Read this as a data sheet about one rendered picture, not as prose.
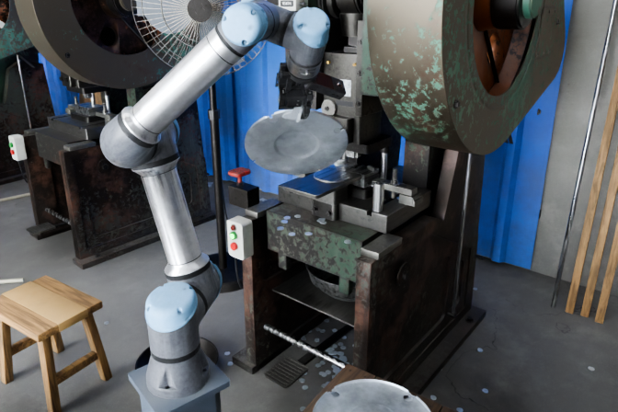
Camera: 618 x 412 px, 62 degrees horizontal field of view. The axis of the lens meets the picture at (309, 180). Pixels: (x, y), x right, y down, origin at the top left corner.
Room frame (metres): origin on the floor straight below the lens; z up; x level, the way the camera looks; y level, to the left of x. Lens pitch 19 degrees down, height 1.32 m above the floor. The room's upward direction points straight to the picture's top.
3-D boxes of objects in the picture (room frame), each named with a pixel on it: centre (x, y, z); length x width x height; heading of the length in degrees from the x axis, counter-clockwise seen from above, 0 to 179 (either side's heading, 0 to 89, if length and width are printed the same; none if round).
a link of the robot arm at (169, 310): (1.04, 0.32, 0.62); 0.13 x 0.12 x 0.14; 170
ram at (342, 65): (1.66, -0.13, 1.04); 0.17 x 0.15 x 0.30; 141
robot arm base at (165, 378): (1.04, 0.32, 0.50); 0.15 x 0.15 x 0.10
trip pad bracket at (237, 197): (1.71, 0.23, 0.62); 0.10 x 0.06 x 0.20; 51
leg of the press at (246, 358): (1.97, -0.03, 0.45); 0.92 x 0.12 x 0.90; 141
